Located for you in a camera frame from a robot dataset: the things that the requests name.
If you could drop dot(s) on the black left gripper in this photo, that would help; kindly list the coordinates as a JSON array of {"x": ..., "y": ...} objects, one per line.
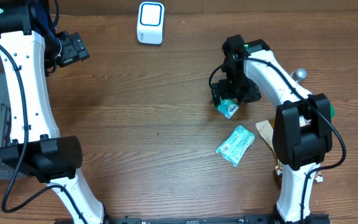
[{"x": 74, "y": 48}]

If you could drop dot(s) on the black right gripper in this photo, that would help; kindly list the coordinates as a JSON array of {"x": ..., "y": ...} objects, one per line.
[{"x": 253, "y": 94}]

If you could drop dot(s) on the small teal tissue pack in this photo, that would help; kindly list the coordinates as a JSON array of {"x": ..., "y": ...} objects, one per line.
[{"x": 227, "y": 108}]

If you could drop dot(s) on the brown snack package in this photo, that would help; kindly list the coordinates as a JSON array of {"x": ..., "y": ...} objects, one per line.
[{"x": 265, "y": 129}]

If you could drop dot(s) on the yellow oil bottle silver cap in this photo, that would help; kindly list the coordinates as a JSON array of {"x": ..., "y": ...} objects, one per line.
[{"x": 299, "y": 75}]

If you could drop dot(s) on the green lid jar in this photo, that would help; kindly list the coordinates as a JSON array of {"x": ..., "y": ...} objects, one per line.
[{"x": 332, "y": 111}]

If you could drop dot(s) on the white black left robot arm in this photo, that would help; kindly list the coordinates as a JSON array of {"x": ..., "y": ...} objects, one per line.
[{"x": 31, "y": 49}]

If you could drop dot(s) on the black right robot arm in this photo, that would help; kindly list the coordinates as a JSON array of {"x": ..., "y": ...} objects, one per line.
[{"x": 302, "y": 132}]

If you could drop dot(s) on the white black barcode scanner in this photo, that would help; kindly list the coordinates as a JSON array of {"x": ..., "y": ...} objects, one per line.
[{"x": 150, "y": 23}]

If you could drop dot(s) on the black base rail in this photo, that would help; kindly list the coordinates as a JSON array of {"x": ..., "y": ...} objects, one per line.
[{"x": 191, "y": 221}]

